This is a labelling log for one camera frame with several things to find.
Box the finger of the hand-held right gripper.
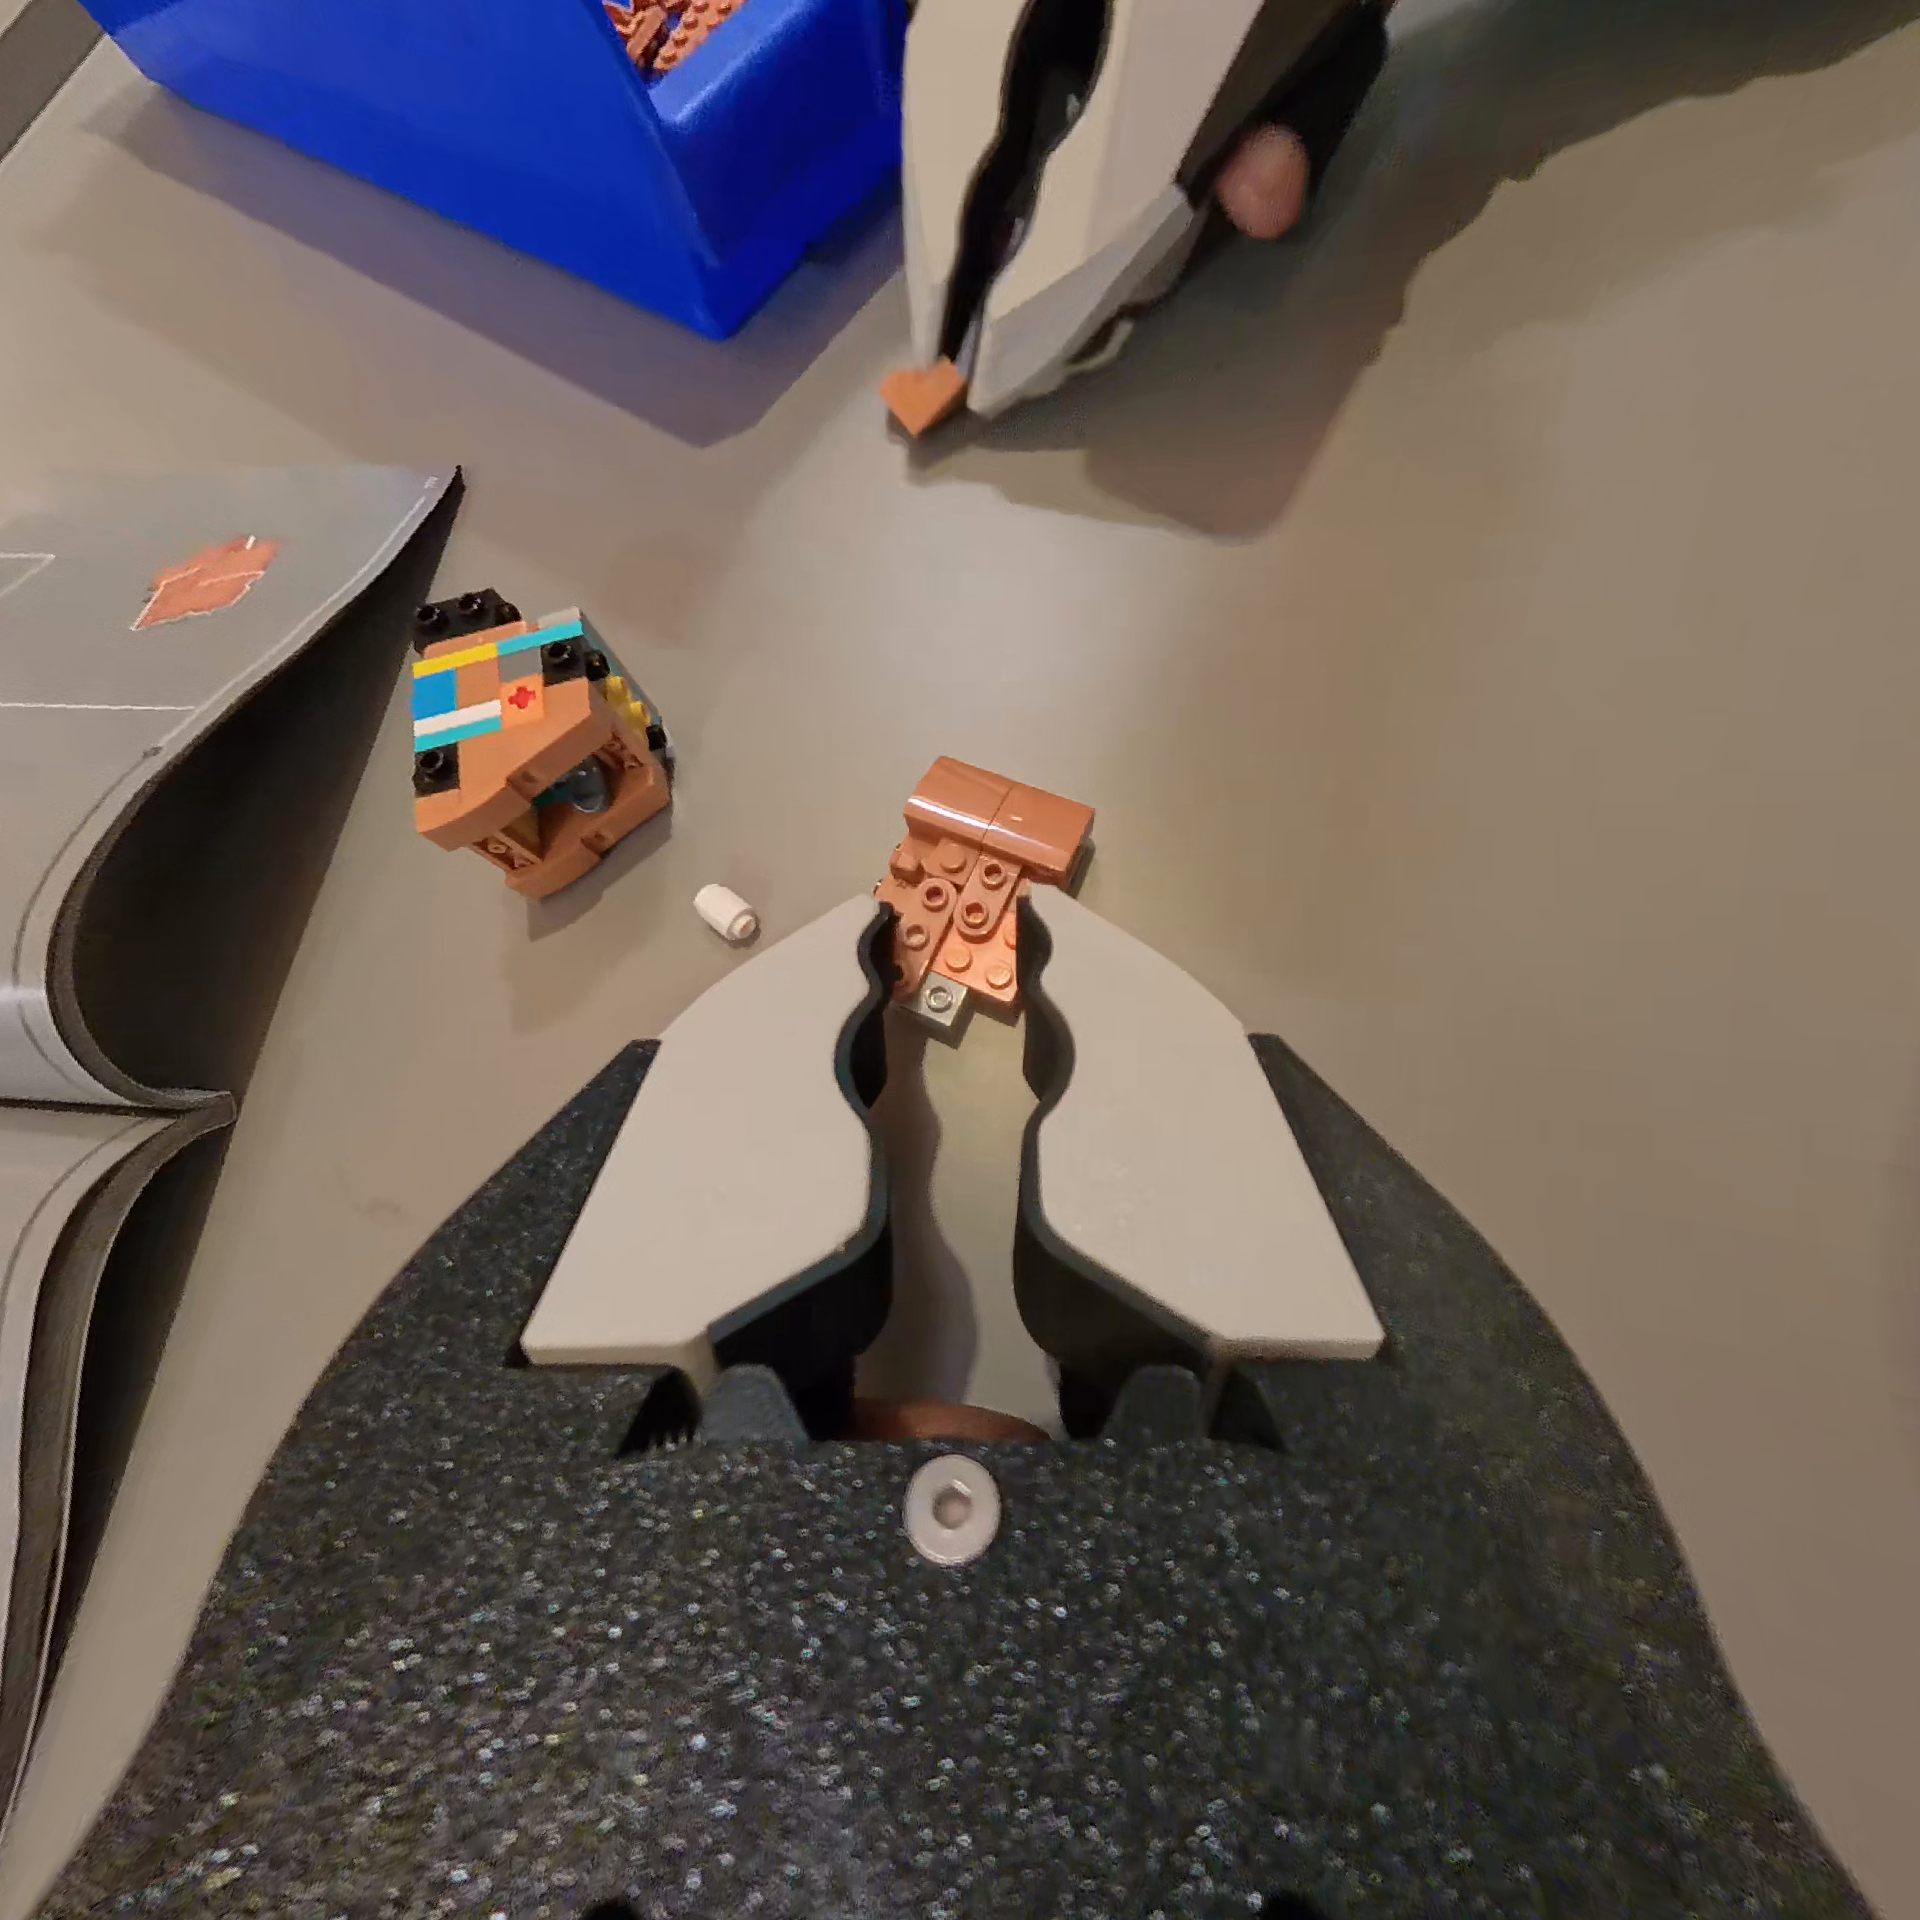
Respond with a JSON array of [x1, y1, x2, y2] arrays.
[[971, 0, 1269, 416], [898, 0, 1106, 374]]

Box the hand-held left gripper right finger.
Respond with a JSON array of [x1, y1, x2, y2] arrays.
[[1015, 891, 1384, 1370]]

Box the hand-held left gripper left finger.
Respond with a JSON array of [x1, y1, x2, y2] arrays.
[[516, 900, 898, 1370]]

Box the small brown brick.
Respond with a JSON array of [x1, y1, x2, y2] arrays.
[[880, 359, 974, 441]]

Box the brown brick assembly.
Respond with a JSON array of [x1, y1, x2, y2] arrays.
[[870, 754, 1097, 1042]]

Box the loose brown bricks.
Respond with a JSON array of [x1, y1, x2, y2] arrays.
[[601, 0, 757, 74]]

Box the multicoloured brick model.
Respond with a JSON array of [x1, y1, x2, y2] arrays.
[[407, 586, 677, 900]]

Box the large blue storage bin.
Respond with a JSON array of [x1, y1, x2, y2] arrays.
[[76, 0, 913, 343]]

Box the grey instruction booklet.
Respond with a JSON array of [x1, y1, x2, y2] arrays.
[[0, 463, 466, 1793]]

